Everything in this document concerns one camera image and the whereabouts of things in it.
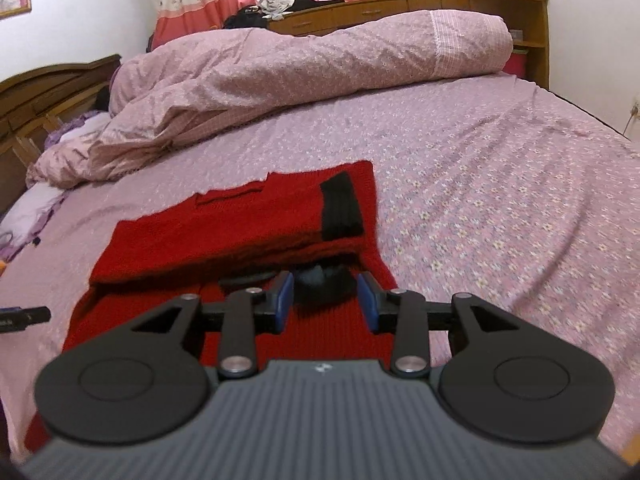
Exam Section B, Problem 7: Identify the pink floral quilt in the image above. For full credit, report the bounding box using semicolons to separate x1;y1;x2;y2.
26;9;515;190

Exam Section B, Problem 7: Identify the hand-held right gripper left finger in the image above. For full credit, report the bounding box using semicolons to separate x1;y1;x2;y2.
131;271;296;380

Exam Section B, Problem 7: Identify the red knit cardigan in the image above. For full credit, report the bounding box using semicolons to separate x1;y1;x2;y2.
22;160;398;453

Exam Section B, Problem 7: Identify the pink floral bed sheet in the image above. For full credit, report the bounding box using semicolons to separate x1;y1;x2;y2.
0;71;640;466

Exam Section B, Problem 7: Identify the dark wooden headboard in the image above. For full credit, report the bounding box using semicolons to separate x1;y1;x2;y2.
0;54;123;213

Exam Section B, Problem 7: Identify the red box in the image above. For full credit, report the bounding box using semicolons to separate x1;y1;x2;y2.
502;50;527;78

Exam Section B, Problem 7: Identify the black cord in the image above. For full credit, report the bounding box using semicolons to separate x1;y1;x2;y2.
0;231;42;249

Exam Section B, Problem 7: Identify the lilac pillow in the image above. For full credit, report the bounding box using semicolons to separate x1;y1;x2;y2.
0;185;68;261

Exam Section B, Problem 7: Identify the black cloth pile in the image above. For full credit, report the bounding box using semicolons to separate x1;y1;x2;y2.
222;0;346;30

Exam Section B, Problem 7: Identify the wooden shelf cabinet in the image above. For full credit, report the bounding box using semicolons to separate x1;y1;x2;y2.
267;0;550;91

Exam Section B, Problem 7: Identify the pink and cream curtain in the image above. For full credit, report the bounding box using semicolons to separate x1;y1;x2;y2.
152;0;402;51

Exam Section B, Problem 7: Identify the grey crumpled cloth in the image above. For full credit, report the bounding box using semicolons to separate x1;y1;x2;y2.
259;0;297;17

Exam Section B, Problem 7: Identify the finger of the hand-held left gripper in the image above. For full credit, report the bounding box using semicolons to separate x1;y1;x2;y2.
0;306;52;335

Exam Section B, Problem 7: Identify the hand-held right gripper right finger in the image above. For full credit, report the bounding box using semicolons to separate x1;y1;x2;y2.
356;271;521;379

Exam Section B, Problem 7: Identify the purple ruffled pillow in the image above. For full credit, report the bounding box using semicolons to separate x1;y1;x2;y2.
44;110;113;151

